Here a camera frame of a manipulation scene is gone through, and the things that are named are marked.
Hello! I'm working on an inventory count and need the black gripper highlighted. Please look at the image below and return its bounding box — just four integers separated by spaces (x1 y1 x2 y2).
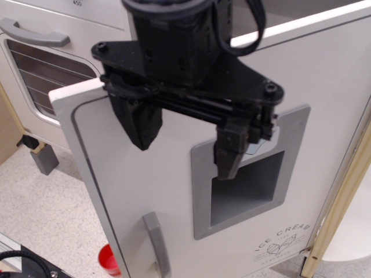
92 1 283 151

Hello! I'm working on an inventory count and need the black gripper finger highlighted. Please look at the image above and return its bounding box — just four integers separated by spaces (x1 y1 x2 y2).
214 117 250 180

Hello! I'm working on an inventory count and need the white toy fridge door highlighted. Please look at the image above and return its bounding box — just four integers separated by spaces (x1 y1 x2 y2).
50 1 370 277

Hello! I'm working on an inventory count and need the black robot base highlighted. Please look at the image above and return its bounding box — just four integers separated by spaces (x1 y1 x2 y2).
1 245 72 277

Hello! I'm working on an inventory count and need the grey ice dispenser panel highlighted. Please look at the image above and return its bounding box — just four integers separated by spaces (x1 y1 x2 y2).
191 105 311 240

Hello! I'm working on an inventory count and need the grey oven leg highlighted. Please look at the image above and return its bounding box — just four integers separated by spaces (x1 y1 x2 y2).
30 145 59 175

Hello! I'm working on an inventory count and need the white toy oven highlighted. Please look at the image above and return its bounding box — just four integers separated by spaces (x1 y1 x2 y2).
1 1 133 148

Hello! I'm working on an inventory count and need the red plastic cup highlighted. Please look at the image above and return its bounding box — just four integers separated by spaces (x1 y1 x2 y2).
97 244 121 276

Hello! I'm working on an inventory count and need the grey fridge door handle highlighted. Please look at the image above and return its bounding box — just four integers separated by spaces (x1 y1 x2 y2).
142 211 172 278

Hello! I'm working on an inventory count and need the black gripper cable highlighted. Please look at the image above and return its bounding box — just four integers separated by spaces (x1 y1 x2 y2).
214 0 266 57

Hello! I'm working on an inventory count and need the wooden fridge side frame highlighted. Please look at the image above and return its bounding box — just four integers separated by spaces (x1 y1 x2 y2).
300 101 370 277

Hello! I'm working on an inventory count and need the grey oven handle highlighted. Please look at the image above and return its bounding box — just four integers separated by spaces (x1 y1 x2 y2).
1 18 70 47

